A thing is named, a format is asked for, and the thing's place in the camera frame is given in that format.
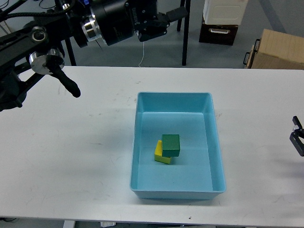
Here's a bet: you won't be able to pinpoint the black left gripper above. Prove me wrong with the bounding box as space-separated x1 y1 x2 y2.
91 0 188 46

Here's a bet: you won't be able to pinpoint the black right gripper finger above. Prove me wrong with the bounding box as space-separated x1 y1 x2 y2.
289 116 304 156

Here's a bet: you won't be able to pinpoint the green wooden cube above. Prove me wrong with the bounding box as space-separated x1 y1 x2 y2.
161 134 181 157

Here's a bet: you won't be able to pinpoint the yellow wooden cube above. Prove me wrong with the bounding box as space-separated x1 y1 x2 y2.
154 140 171 164

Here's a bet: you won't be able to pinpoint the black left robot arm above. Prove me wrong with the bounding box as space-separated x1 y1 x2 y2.
0 0 189 110

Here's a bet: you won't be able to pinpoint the black storage box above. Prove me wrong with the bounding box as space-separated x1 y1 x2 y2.
199 20 239 46

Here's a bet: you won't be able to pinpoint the black table legs right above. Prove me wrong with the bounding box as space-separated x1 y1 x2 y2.
180 0 191 66

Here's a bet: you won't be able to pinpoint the black table legs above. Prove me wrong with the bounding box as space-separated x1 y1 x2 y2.
180 0 191 66
65 38 76 66

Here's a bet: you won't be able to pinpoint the white plastic crate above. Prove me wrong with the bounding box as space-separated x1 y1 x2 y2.
203 0 248 25

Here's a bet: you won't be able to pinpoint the black table legs left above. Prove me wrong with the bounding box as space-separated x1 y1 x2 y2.
65 38 76 66

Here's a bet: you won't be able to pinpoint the light blue plastic bin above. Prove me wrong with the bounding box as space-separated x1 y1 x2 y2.
130 92 226 200

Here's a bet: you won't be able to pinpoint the white hanging cord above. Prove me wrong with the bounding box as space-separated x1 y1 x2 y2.
138 41 145 68

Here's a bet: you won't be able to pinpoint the cardboard box with handles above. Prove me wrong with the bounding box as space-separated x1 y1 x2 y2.
243 29 304 70

